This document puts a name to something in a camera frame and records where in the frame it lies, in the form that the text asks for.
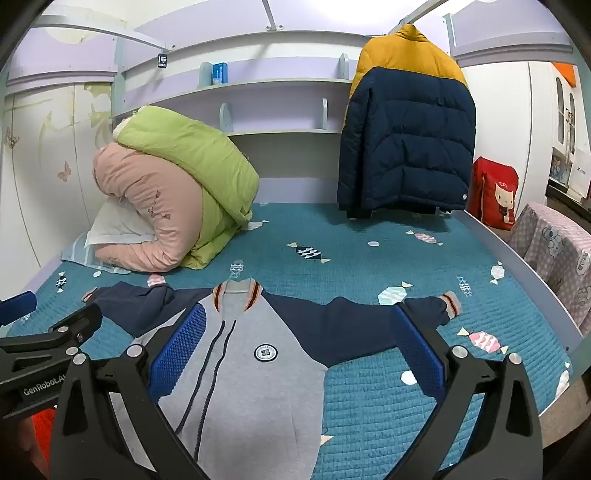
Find white wall shelf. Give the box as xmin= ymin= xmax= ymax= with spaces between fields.
xmin=113 ymin=53 xmax=356 ymax=137

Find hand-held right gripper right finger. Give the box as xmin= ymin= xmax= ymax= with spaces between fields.
xmin=369 ymin=304 xmax=544 ymax=480

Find yellow and navy puffer jacket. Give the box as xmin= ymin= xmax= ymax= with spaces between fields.
xmin=337 ymin=23 xmax=477 ymax=219

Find orange red cloth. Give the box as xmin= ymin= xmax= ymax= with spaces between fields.
xmin=30 ymin=408 xmax=58 ymax=467

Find white paper bag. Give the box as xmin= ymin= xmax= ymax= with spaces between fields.
xmin=573 ymin=148 xmax=591 ymax=199

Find lavender bed frame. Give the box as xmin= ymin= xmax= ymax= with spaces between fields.
xmin=7 ymin=0 xmax=583 ymax=356

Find light blue striped pillow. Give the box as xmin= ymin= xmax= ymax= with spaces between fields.
xmin=60 ymin=233 xmax=121 ymax=271

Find pink garment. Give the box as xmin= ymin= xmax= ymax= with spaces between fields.
xmin=92 ymin=142 xmax=218 ymax=273

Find teal quilted bedspread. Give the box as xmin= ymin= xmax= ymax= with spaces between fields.
xmin=7 ymin=200 xmax=575 ymax=480

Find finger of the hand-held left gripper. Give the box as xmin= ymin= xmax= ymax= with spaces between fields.
xmin=0 ymin=303 xmax=103 ymax=370
xmin=0 ymin=291 xmax=38 ymax=328

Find white wardrobe with butterflies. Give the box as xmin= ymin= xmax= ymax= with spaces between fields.
xmin=0 ymin=83 xmax=116 ymax=301

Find grey and navy jacket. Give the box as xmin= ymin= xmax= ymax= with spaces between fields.
xmin=82 ymin=277 xmax=462 ymax=480

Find white pillow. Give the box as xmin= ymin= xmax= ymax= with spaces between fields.
xmin=85 ymin=198 xmax=158 ymax=252

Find green quilt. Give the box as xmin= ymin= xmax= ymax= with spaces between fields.
xmin=112 ymin=105 xmax=260 ymax=270

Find white cabinet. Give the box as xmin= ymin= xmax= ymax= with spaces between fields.
xmin=529 ymin=60 xmax=591 ymax=199

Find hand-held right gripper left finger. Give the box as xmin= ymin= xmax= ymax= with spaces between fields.
xmin=50 ymin=302 xmax=218 ymax=480

